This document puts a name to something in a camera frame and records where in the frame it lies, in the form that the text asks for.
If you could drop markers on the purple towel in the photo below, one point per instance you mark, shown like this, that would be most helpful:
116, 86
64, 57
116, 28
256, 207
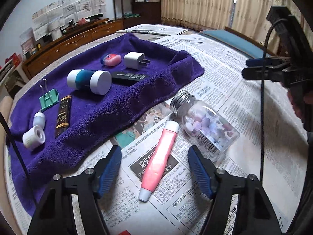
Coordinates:
93, 118

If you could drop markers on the clear candy bottle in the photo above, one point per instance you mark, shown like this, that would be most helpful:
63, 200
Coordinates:
213, 133

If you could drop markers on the person's hand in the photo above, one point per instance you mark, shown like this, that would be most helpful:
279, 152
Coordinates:
302, 106

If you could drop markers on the white power adapter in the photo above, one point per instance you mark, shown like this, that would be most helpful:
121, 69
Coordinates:
135, 60

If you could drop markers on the white tape roll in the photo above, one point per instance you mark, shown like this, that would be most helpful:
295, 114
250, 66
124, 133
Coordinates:
33, 138

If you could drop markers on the beige side table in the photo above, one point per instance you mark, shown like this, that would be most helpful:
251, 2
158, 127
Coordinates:
5, 107

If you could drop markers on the beige curtain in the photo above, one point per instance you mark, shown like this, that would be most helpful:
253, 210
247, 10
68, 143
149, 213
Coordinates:
245, 16

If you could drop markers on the pink small jar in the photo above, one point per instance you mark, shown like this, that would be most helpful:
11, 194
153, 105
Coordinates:
110, 60

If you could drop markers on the folded newspaper far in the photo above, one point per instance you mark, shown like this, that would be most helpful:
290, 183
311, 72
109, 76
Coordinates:
155, 29

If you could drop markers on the newspaper covered television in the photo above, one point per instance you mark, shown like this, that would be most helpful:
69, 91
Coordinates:
61, 12

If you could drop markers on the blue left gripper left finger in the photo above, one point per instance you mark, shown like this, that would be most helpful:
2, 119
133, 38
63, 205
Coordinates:
109, 168

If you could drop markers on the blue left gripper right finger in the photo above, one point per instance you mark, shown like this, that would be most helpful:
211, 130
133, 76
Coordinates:
204, 171

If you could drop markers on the dark brown lighter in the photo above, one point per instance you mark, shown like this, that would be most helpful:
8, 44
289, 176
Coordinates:
63, 116

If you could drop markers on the green binder clip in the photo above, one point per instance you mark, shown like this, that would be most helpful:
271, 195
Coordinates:
49, 97

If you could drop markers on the blue cushioned chair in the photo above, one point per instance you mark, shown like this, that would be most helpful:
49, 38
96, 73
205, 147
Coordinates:
236, 40

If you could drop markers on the small white round bottle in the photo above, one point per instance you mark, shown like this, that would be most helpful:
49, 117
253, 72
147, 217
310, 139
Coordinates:
39, 120

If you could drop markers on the pink tube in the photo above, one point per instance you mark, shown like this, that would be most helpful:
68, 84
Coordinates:
156, 166

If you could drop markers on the black lighter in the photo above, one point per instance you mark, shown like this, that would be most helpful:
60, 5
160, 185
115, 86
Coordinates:
127, 79

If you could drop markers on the wooden tv cabinet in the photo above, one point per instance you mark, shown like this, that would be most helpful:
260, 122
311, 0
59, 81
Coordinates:
76, 37

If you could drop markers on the white blue vaseline jar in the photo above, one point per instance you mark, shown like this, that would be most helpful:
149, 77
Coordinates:
97, 81

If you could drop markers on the dark wooden shelf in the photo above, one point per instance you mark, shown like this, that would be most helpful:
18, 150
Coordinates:
136, 12

